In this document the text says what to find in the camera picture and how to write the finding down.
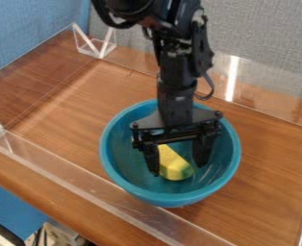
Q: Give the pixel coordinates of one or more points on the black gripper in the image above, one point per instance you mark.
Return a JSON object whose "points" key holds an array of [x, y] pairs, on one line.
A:
{"points": [[178, 121]]}

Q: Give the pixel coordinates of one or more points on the yellow toy banana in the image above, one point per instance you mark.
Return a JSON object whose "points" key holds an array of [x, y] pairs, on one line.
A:
{"points": [[175, 168]]}

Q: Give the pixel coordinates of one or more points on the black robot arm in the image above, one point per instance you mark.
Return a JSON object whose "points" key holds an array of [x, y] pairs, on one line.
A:
{"points": [[175, 26]]}

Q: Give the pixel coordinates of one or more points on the blue plastic bowl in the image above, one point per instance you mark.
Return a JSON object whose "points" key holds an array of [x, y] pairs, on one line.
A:
{"points": [[126, 166]]}

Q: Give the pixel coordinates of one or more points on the clear acrylic front barrier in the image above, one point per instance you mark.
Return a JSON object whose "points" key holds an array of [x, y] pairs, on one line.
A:
{"points": [[49, 171]]}

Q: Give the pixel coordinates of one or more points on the clear acrylic barrier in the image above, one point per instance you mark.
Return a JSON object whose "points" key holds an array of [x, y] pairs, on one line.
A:
{"points": [[258, 86], [49, 171]]}

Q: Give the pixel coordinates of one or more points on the clear acrylic back barrier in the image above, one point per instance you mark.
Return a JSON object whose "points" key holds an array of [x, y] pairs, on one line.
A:
{"points": [[258, 86]]}

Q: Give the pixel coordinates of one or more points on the clear acrylic corner bracket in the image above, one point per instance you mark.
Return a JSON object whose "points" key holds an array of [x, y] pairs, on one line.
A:
{"points": [[95, 47]]}

